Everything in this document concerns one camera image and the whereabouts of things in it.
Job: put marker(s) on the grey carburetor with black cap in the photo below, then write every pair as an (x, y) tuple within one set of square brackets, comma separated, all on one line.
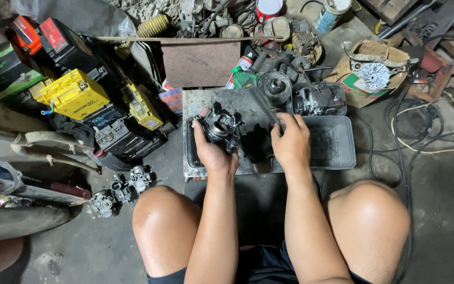
[(309, 101)]

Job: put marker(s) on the round clutch pulley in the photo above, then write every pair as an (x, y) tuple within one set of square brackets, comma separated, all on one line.
[(274, 86)]

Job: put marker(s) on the grey plastic sheet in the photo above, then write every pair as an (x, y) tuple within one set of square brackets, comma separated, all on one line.
[(81, 15)]

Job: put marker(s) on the small yellow battery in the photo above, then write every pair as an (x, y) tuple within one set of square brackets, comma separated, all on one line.
[(142, 106)]

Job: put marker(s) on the orange battery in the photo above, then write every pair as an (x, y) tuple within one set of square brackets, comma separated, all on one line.
[(26, 34)]

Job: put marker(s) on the person's left hand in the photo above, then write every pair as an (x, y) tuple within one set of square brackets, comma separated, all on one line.
[(213, 156)]

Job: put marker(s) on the white red spray can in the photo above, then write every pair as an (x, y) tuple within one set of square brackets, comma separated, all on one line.
[(244, 63)]

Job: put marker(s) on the person's right leg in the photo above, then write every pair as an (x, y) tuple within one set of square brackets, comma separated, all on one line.
[(369, 221)]

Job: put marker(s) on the large yellow battery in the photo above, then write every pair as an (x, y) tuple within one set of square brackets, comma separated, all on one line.
[(75, 94)]

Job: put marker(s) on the silver finned rotor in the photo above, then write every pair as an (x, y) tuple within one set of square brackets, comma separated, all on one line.
[(373, 75)]

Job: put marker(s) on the person's right hand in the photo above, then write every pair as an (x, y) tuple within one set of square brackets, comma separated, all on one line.
[(292, 144)]

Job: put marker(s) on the blue white can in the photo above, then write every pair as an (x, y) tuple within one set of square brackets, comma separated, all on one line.
[(329, 15)]

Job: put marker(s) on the heap of engine parts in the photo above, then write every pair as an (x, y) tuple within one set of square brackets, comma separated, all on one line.
[(282, 43)]

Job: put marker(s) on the black battery with red top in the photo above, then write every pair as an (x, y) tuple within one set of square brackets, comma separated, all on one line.
[(67, 45)]

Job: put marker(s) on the green black carton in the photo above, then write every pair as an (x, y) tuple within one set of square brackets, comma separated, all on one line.
[(2, 73)]

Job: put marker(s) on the silver carburetor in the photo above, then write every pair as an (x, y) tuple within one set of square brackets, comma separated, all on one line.
[(101, 203), (121, 188), (140, 178)]

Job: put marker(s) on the black tray with parts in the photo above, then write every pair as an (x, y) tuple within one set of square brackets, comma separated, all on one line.
[(337, 102)]

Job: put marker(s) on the dark grey carburetor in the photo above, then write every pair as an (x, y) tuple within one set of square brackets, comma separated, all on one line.
[(223, 126)]

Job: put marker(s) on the black battery with grey top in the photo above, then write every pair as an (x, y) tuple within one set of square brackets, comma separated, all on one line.
[(126, 136)]

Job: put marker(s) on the cardboard box with engine parts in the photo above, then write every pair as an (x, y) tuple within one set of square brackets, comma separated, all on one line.
[(349, 85)]

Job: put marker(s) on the thin wooden stick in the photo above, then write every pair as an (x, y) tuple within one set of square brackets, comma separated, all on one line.
[(172, 38)]

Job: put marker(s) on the green plastic bottle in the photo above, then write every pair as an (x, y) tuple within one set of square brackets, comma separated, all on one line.
[(244, 80)]

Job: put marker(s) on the grey metal work plate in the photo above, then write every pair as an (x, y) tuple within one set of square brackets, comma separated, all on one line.
[(227, 100)]

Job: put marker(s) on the heap of wood and metal scrap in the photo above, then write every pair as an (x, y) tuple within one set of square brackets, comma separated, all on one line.
[(436, 39)]

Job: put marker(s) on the chrome exhaust pipe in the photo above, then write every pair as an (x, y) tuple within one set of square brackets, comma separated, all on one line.
[(22, 185)]

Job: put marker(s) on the dark blue shorts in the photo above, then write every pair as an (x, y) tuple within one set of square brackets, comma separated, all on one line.
[(262, 268)]

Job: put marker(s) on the person's left leg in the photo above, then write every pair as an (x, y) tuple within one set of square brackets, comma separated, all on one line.
[(164, 228)]

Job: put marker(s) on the grey plastic tray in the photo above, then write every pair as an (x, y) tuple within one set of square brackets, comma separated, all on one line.
[(331, 144)]

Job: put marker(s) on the brown flat board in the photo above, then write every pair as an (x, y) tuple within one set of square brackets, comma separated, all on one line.
[(201, 63)]

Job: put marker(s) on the dark long brush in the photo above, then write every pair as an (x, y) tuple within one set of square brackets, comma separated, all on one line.
[(265, 106)]

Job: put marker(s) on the black oily tray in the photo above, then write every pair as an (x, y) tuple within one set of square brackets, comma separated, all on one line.
[(190, 152)]

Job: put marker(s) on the person's leg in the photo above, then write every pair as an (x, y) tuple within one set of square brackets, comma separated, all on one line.
[(164, 228), (369, 221)]

